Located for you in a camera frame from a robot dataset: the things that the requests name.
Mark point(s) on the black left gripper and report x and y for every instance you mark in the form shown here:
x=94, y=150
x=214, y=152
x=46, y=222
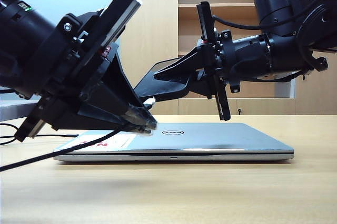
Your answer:
x=79, y=58

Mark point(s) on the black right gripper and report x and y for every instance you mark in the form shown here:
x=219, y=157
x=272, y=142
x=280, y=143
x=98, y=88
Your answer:
x=223, y=58

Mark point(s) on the black smartphone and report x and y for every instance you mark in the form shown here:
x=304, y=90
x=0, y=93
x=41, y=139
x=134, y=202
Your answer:
x=163, y=90

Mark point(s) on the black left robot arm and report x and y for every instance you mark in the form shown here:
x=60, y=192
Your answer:
x=21, y=37

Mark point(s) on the white red laptop sticker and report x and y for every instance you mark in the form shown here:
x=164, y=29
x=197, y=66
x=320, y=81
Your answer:
x=121, y=142

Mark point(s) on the light wooden cabinet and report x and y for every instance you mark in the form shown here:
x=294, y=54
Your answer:
x=147, y=50

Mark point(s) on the black cabinet key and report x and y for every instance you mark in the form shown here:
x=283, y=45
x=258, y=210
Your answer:
x=239, y=111

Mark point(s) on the silver Dell laptop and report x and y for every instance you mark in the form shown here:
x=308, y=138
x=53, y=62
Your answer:
x=210, y=140

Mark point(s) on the grey desk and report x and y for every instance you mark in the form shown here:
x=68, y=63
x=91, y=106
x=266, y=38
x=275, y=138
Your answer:
x=15, y=111

